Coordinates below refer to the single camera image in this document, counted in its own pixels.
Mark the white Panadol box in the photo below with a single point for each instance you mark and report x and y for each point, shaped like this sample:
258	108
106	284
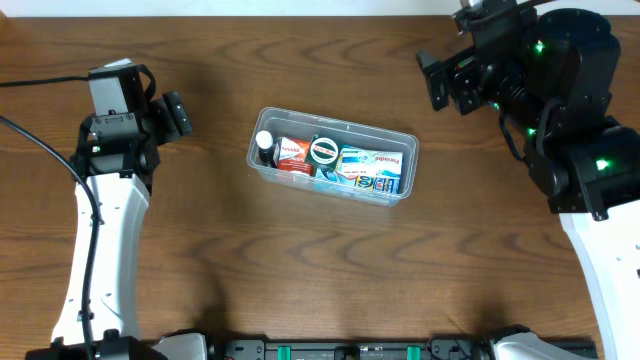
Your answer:
355	162

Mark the dark bottle white cap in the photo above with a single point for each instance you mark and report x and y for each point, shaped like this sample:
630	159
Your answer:
265	143

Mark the clear plastic container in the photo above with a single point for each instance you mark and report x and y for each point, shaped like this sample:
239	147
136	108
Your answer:
293	124

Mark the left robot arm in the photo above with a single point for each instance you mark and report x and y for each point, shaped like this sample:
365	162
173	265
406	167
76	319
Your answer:
114	161

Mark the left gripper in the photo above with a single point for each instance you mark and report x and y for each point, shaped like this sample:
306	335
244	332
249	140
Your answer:
175	115

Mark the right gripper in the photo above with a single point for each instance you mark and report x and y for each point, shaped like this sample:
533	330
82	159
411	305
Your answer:
451	79

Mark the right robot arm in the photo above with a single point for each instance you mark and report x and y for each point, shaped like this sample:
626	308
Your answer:
548	77

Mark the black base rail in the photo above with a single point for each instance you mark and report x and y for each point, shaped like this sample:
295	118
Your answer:
432	349

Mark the green Zam-Buk box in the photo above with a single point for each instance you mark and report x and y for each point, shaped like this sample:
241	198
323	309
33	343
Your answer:
324	152

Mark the red Panadol box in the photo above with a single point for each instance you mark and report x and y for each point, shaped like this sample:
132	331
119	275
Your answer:
290	155

